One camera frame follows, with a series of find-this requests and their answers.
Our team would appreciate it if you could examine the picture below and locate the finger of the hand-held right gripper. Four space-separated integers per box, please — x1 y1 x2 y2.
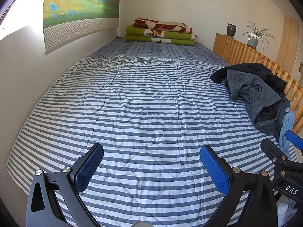
285 130 303 151
260 138 303 179

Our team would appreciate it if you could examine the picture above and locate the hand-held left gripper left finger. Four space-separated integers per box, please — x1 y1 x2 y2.
26 143 105 227

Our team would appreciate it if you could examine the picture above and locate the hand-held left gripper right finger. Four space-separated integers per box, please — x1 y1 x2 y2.
200 145 278 227

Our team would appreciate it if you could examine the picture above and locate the grey houndstooth garment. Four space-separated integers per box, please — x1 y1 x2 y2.
224 69 284 133

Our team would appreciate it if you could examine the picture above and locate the light blue garment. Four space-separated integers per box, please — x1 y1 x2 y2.
279 110 296 156

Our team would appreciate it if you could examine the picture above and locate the white cloth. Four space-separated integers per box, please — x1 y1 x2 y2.
276 202 297 227

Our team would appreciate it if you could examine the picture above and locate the black garment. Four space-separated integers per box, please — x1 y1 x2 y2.
210 63 290 114

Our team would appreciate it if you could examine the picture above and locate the grey white striped quilt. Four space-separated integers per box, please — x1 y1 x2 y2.
5 37 299 227

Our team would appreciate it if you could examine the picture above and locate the wooden door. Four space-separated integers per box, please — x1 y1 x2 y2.
277 14 301 76

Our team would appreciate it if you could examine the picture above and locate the wooden slatted headboard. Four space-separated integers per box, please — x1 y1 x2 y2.
212 33 303 133

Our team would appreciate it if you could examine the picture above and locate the potted plant in pale pot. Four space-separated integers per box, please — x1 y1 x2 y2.
243 20 277 50

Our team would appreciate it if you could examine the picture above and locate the dark ceramic vase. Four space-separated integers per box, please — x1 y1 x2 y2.
226 23 237 38

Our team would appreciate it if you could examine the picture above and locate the red cream floral folded blanket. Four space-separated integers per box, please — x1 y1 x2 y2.
133 18 193 34

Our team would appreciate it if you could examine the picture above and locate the landscape wall scroll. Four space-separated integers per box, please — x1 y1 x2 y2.
43 0 121 57

